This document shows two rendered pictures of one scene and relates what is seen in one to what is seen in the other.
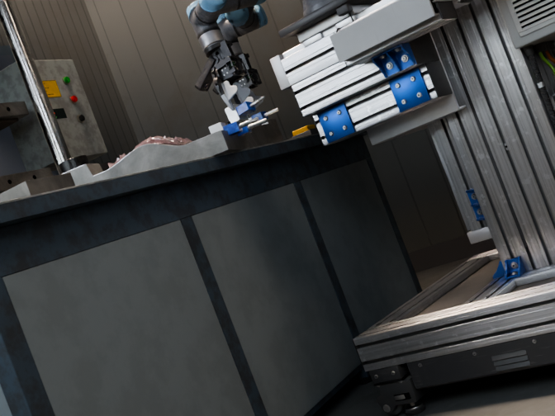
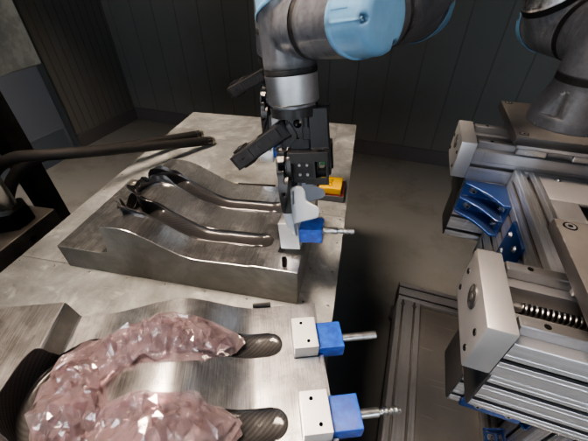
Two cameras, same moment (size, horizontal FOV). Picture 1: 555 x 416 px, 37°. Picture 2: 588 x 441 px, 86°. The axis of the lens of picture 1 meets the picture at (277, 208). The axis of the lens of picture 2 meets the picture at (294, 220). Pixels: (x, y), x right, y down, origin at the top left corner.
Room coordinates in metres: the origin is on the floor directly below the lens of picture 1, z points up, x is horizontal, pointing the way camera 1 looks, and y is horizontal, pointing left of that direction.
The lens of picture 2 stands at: (2.09, 0.14, 1.31)
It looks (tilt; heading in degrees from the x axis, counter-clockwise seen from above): 39 degrees down; 343
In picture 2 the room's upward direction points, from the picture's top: straight up
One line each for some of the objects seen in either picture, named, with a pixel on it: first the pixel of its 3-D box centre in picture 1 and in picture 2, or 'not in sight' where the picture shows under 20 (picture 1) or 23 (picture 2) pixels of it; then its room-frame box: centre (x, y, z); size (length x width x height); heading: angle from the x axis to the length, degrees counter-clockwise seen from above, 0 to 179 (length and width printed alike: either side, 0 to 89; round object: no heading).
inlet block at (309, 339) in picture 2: (245, 128); (334, 338); (2.32, 0.00, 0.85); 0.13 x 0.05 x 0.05; 78
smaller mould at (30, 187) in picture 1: (25, 204); not in sight; (1.95, 0.56, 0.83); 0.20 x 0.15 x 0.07; 61
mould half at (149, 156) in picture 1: (153, 163); (144, 398); (2.31, 0.28, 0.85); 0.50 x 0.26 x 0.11; 78
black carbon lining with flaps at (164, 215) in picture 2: not in sight; (198, 204); (2.65, 0.17, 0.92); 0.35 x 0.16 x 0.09; 61
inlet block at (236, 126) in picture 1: (236, 127); (351, 415); (2.21, 0.03, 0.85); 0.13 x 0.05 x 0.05; 78
